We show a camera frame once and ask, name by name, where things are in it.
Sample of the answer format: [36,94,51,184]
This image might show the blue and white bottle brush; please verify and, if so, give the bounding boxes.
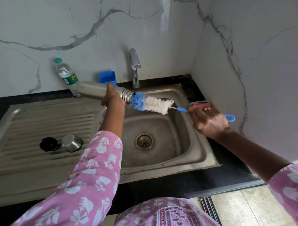
[131,91,236,123]

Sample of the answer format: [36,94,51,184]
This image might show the person's left forearm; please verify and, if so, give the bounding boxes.
[66,106,127,194]

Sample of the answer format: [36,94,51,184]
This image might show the stainless steel flask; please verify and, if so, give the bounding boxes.
[78,81,135,104]

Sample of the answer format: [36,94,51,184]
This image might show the metal floor door track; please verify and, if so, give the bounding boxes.
[200,196,222,226]

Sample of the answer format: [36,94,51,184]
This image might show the person's right hand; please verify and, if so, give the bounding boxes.
[187,106,230,140]

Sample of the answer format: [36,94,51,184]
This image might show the black flask stopper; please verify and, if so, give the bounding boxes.
[39,137,58,152]

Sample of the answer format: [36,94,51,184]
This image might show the person's left hand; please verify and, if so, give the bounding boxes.
[101,83,126,110]

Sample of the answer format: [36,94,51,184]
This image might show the clear plastic water bottle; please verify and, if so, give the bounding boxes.
[54,58,81,98]

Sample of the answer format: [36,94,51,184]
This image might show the steel flask cup lid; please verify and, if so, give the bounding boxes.
[61,134,83,153]

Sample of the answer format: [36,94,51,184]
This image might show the stainless steel sink with drainboard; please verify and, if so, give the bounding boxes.
[0,83,221,207]

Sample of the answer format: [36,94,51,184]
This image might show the chrome sink faucet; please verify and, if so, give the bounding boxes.
[129,48,142,88]

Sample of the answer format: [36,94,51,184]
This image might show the round metal sink drain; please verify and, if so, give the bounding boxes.
[134,132,155,151]

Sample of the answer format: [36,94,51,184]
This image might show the person's right forearm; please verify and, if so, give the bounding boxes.
[214,127,298,206]

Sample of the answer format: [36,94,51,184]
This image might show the pink floral kurta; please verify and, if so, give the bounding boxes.
[10,130,298,226]

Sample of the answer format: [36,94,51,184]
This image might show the blue plastic container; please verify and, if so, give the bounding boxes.
[98,71,118,86]

